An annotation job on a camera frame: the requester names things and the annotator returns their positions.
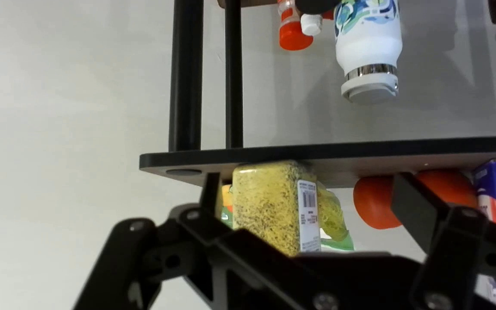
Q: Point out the black frame wooden shelf unit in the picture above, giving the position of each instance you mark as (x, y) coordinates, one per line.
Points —
(259, 157)

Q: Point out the yellow spice bottle red cap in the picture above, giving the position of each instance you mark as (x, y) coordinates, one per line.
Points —
(266, 200)

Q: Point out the orange fruit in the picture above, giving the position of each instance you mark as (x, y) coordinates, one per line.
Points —
(374, 200)
(455, 186)

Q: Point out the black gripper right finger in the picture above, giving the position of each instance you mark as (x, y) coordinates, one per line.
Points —
(448, 246)

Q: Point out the white blue patterned water bottle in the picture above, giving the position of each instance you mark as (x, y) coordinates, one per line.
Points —
(369, 52)

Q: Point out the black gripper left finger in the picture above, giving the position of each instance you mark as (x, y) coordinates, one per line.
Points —
(138, 251)

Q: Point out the orange capped spice jar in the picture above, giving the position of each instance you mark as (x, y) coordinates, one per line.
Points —
(291, 34)

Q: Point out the small white capped jar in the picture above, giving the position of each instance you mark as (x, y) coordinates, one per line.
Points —
(310, 24)

